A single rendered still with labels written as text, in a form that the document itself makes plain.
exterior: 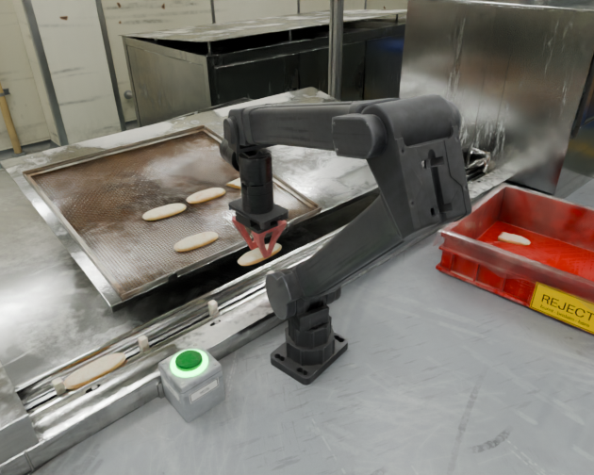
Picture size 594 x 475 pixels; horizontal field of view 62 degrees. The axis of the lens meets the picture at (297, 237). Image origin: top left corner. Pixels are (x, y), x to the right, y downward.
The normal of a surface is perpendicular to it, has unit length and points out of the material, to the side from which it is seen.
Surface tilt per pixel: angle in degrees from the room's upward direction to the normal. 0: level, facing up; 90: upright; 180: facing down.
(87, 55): 90
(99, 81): 90
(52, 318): 0
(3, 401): 0
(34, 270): 0
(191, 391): 90
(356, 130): 90
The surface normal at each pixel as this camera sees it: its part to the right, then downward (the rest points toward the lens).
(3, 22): 0.66, 0.38
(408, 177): 0.43, 0.04
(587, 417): -0.01, -0.86
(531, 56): -0.74, 0.35
